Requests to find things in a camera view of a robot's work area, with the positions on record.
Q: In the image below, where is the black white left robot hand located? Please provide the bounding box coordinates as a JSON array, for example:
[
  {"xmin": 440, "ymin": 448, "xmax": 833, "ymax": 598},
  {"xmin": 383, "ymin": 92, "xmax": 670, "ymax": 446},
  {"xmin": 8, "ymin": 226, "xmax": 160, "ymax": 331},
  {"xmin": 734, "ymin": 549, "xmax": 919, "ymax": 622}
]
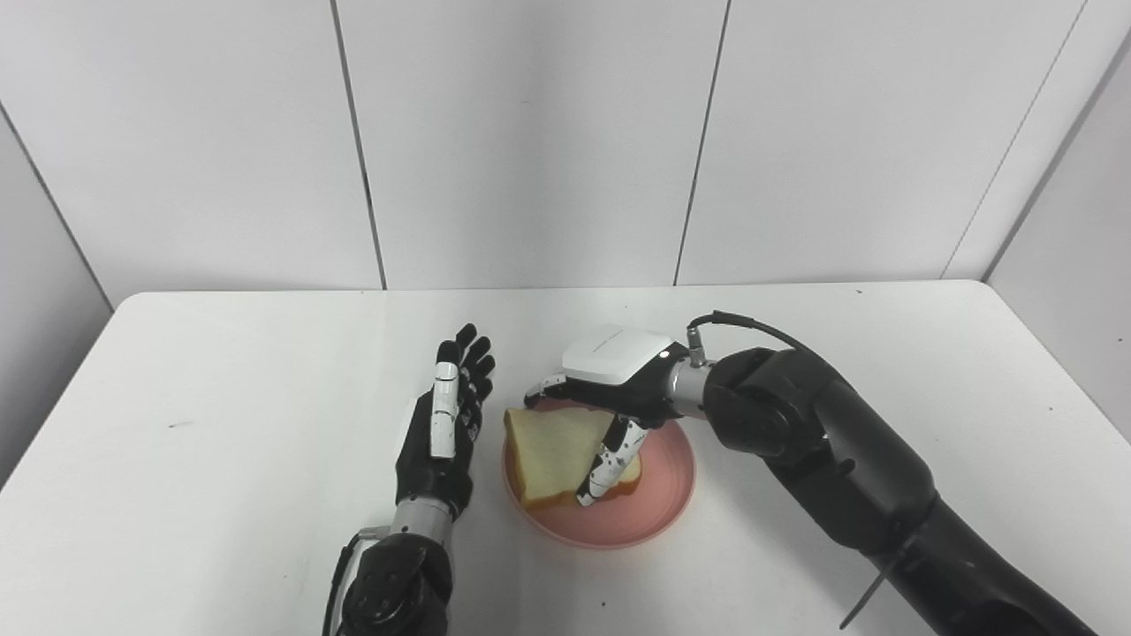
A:
[{"xmin": 394, "ymin": 323, "xmax": 497, "ymax": 522}]

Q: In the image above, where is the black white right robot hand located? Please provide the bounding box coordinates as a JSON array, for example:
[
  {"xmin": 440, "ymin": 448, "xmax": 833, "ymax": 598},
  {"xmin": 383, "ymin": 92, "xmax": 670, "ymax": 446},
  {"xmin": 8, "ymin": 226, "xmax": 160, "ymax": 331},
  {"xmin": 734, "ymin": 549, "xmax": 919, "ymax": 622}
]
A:
[{"xmin": 524, "ymin": 323, "xmax": 688, "ymax": 508}]

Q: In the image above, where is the slice of white bread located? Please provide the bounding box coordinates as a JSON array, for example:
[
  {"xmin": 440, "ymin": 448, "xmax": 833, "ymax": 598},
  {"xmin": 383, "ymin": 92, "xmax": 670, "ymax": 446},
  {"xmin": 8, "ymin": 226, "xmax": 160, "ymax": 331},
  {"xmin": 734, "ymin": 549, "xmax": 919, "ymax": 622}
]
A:
[{"xmin": 504, "ymin": 406, "xmax": 643, "ymax": 511}]

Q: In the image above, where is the pink round plate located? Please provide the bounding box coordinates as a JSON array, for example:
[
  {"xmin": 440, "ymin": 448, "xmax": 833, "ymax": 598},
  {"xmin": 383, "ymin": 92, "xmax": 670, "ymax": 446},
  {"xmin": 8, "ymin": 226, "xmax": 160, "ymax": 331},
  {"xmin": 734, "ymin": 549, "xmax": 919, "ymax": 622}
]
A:
[{"xmin": 501, "ymin": 397, "xmax": 696, "ymax": 550}]

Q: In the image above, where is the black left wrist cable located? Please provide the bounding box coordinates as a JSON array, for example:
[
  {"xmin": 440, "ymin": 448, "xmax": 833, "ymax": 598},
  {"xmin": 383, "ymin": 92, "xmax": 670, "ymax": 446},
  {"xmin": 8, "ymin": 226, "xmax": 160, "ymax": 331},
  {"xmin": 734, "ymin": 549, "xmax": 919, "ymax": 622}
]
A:
[{"xmin": 323, "ymin": 527, "xmax": 390, "ymax": 636}]

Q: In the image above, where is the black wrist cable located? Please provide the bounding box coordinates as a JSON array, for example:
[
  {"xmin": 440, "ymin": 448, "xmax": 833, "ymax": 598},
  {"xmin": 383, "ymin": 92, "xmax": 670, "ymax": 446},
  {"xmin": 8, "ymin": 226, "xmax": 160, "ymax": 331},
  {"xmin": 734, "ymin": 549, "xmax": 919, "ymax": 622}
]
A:
[
  {"xmin": 323, "ymin": 527, "xmax": 390, "ymax": 636},
  {"xmin": 687, "ymin": 310, "xmax": 823, "ymax": 367}
]

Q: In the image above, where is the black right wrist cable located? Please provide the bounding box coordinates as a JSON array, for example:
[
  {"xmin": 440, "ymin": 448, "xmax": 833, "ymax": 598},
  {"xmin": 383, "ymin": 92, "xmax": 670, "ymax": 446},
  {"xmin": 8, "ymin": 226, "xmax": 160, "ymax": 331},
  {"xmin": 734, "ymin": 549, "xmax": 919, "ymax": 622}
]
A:
[{"xmin": 687, "ymin": 310, "xmax": 823, "ymax": 367}]

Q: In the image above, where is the black cable tie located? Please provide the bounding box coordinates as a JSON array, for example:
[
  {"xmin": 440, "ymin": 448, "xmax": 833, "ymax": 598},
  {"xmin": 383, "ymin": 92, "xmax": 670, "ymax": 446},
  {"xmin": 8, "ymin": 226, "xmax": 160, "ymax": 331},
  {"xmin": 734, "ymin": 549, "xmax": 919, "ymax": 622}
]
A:
[{"xmin": 838, "ymin": 546, "xmax": 887, "ymax": 631}]

